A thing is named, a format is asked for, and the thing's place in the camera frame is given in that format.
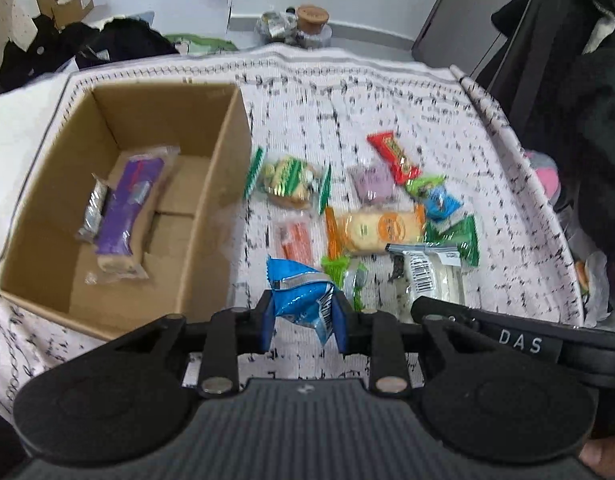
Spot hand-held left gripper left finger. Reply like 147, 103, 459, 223
104, 290, 278, 398

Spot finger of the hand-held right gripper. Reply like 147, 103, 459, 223
411, 296, 491, 333

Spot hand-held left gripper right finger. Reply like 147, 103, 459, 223
331, 290, 481, 398

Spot white barcode snack packet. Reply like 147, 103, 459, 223
386, 242, 468, 318

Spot blue snack packet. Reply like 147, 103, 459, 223
266, 256, 338, 346

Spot light green clear packet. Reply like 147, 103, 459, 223
321, 255, 369, 311

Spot dark green snack packet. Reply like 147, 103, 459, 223
425, 215, 481, 267

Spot clear orange snack packet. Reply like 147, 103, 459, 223
278, 221, 315, 263

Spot yellow cracker packet orange ends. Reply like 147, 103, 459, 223
325, 205, 428, 261

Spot small blue candy packet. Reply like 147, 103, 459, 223
421, 186, 463, 223

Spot small light green packet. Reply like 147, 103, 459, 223
406, 174, 447, 198

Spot small purple snack packet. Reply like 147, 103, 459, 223
350, 162, 395, 206

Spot green-edged cookie packet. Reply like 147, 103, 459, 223
243, 147, 333, 216

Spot red orange candy packet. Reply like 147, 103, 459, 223
366, 131, 422, 186

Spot long purple snack packet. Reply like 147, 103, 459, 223
84, 146, 180, 286

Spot silver snack packet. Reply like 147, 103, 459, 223
76, 174, 110, 243

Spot person's right hand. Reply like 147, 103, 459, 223
580, 435, 615, 467

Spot white plastic wrapper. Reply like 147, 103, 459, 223
575, 250, 613, 326

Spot grey pink plush toy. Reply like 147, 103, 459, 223
535, 152, 563, 201

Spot white black printed blanket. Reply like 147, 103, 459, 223
0, 42, 585, 411

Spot green cloth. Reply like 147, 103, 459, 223
164, 34, 238, 56

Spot glass jar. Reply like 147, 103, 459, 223
257, 10, 300, 46

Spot dark grey panel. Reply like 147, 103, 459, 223
415, 0, 543, 76

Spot cork lid jar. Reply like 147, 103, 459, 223
294, 5, 333, 46

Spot black clothing pile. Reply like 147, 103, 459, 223
0, 15, 180, 93

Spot small cardboard box with paper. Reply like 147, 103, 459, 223
51, 0, 94, 28

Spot white spotted paper bag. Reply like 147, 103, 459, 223
0, 0, 38, 76

